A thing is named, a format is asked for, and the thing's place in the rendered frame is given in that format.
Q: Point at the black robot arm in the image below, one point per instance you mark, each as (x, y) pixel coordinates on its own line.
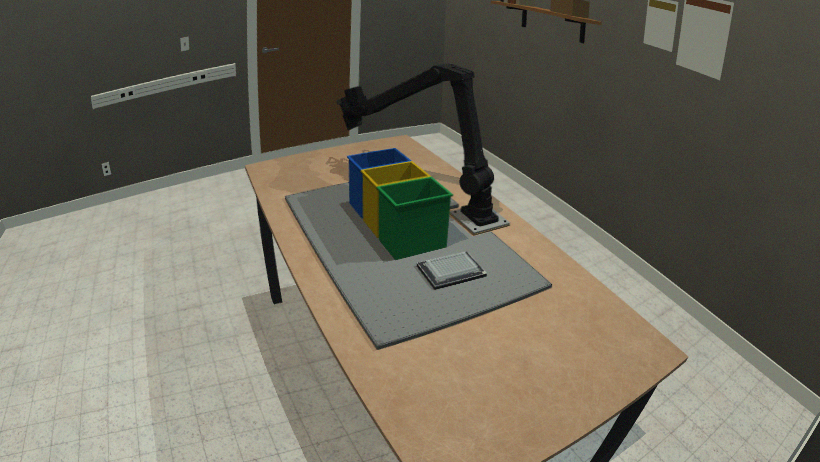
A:
(473, 180)

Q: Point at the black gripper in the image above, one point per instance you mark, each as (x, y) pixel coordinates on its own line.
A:
(349, 121)

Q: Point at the white well plate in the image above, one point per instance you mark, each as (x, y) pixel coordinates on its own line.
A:
(451, 266)

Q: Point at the yellow bin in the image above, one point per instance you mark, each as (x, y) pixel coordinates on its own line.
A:
(380, 175)

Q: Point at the green bin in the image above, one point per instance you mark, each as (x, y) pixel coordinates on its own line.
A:
(416, 227)

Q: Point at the blue bin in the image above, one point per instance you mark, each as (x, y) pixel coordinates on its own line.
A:
(365, 160)

